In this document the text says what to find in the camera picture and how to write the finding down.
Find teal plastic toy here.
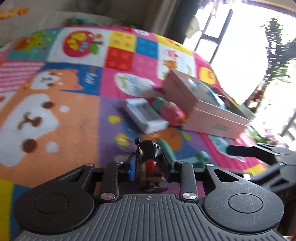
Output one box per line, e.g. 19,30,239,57
157,139,210,168

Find colourful cartoon play mat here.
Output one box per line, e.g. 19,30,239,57
1,26,265,240

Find white small open box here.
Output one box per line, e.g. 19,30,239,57
125,98,169,134

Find pink green plush toy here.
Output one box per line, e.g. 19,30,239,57
152,97,186,126

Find black red figurine toy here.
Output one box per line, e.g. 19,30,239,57
134,138,168,193

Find yellow plush toys on shelf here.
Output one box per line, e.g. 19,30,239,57
0,7,29,20

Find pink cardboard box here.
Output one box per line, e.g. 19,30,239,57
163,69,249,139

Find light blue tissue pack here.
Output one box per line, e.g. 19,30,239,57
183,78,226,109

